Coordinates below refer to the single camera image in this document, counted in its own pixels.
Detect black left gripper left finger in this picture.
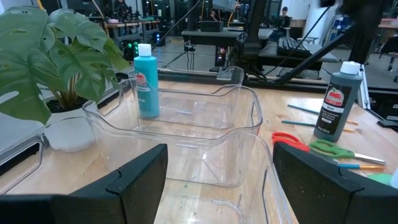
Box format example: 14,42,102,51
0,143,169,224

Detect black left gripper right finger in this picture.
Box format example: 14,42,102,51
272,142,398,224

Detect green scissors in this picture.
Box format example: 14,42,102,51
308,139,387,166

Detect green paint bottle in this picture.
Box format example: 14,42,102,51
368,167,398,190

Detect red scissors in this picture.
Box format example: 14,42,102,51
271,132,311,152

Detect black paint bottle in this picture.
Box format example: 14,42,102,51
313,61,364,143

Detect teal paint bottle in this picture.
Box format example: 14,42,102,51
133,43,161,119

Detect clear plastic bin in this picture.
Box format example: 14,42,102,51
82,77,264,187
127,61,245,131
0,115,295,224

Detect white plant pot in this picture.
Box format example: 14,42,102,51
43,98,101,153

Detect computer tower green lights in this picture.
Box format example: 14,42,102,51
123,39,141,62

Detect black keyboard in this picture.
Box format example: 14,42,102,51
276,37,312,58

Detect computer tower blue lights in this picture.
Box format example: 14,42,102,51
152,30,166,47

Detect green monstera plant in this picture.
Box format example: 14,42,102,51
0,6,130,125

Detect computer tower red light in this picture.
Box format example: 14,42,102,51
216,45,227,67

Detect wooden workbench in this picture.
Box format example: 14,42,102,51
104,20,162,44

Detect dark grey desk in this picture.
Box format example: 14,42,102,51
182,27,274,48

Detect black box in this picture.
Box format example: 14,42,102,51
200,21,224,32

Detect silver aluminium bracket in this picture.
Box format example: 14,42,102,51
357,63,371,110

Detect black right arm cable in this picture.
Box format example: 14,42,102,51
151,0,203,50

